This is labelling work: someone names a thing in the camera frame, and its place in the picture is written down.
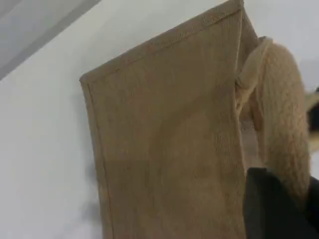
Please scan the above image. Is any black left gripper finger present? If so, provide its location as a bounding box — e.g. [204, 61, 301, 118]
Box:
[306, 177, 319, 239]
[244, 167, 310, 239]

